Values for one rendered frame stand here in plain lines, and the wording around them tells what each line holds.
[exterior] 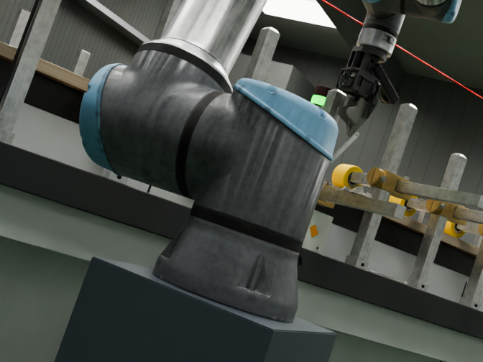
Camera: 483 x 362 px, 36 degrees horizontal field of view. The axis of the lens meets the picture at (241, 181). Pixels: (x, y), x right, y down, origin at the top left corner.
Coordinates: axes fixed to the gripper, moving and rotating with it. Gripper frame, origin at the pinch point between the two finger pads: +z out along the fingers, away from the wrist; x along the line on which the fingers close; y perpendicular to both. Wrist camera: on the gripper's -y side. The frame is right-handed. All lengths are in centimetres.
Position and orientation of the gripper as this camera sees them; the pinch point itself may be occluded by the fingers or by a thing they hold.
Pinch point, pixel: (352, 131)
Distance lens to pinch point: 188.3
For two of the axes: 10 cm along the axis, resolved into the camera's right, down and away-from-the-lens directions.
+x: 5.4, 1.3, -8.3
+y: -7.7, -3.1, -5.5
